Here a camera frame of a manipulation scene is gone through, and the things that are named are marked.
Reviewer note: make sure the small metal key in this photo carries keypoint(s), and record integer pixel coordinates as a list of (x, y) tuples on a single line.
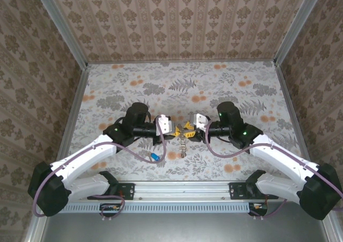
[(148, 154)]

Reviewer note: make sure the blue plastic key tag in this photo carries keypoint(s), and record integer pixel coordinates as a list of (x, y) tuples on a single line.
[(154, 156)]

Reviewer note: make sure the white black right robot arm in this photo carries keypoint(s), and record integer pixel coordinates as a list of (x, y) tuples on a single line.
[(281, 153)]

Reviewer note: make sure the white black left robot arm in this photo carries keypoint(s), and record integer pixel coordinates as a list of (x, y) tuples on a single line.
[(88, 156)]

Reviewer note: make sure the grey metal sheet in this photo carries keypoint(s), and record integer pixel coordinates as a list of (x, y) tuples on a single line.
[(174, 228)]

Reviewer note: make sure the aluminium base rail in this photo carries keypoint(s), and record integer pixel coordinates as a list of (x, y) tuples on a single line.
[(182, 191)]

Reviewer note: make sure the aluminium table side rail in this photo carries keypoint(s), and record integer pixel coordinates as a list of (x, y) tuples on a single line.
[(292, 110), (77, 100)]

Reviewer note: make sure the aluminium frame post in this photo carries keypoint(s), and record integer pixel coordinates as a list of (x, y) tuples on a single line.
[(297, 25), (61, 28)]

